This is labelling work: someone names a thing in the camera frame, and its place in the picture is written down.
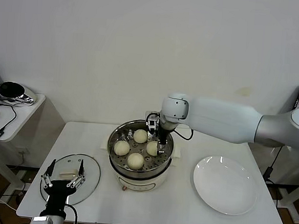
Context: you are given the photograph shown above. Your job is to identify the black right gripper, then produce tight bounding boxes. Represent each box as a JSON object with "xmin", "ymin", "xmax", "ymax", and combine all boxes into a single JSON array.
[{"xmin": 146, "ymin": 121, "xmax": 177, "ymax": 157}]

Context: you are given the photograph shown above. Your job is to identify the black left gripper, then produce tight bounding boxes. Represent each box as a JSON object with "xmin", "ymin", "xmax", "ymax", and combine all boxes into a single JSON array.
[{"xmin": 38, "ymin": 157, "xmax": 88, "ymax": 213}]

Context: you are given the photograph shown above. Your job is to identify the white steamed baozi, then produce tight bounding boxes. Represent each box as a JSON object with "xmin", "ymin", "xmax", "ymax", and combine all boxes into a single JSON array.
[
  {"xmin": 113, "ymin": 140, "xmax": 131, "ymax": 156},
  {"xmin": 145, "ymin": 140, "xmax": 161, "ymax": 156},
  {"xmin": 126, "ymin": 152, "xmax": 145, "ymax": 170},
  {"xmin": 133, "ymin": 128, "xmax": 149, "ymax": 144}
]

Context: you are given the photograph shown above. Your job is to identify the round glass pot lid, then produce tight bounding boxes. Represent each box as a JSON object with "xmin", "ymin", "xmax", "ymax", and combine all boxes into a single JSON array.
[{"xmin": 38, "ymin": 151, "xmax": 103, "ymax": 208}]

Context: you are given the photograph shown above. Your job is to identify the perforated steel steamer basket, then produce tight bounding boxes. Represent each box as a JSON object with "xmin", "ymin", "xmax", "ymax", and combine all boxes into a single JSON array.
[{"xmin": 105, "ymin": 118, "xmax": 177, "ymax": 180}]

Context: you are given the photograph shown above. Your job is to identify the white electric cooker pot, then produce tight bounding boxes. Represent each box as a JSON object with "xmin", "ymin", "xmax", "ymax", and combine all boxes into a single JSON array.
[{"xmin": 97, "ymin": 137, "xmax": 183, "ymax": 195}]

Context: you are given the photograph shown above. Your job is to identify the white side desk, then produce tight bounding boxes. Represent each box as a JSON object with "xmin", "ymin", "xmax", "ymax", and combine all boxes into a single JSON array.
[
  {"xmin": 0, "ymin": 91, "xmax": 47, "ymax": 193},
  {"xmin": 275, "ymin": 145, "xmax": 299, "ymax": 224}
]

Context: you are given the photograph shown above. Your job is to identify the round white plate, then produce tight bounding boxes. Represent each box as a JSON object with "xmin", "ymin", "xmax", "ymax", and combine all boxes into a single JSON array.
[{"xmin": 190, "ymin": 154, "xmax": 260, "ymax": 217}]

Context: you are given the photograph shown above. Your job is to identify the silver black headset device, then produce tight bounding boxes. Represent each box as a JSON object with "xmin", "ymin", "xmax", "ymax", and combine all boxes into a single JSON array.
[{"xmin": 0, "ymin": 81, "xmax": 37, "ymax": 105}]

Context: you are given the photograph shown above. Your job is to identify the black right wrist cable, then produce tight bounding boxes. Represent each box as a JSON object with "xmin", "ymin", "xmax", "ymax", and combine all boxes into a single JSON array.
[{"xmin": 174, "ymin": 128, "xmax": 194, "ymax": 142}]

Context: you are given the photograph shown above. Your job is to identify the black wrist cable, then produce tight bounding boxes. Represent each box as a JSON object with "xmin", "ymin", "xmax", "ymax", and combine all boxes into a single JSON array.
[
  {"xmin": 174, "ymin": 128, "xmax": 194, "ymax": 142},
  {"xmin": 64, "ymin": 204, "xmax": 79, "ymax": 224}
]

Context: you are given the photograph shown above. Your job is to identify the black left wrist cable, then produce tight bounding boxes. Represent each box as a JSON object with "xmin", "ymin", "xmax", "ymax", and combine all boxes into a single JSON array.
[{"xmin": 64, "ymin": 204, "xmax": 79, "ymax": 224}]

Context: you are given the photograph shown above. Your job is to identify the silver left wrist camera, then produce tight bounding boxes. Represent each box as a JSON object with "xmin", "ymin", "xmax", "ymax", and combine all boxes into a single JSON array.
[{"xmin": 30, "ymin": 215, "xmax": 53, "ymax": 224}]

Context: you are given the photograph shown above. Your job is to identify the black headset cable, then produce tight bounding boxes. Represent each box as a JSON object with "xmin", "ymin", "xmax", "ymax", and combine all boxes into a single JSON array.
[{"xmin": 0, "ymin": 101, "xmax": 19, "ymax": 134}]

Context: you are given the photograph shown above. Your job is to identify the black cable with adapter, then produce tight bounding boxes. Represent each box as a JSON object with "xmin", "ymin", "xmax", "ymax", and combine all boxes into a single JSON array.
[{"xmin": 262, "ymin": 145, "xmax": 284, "ymax": 186}]

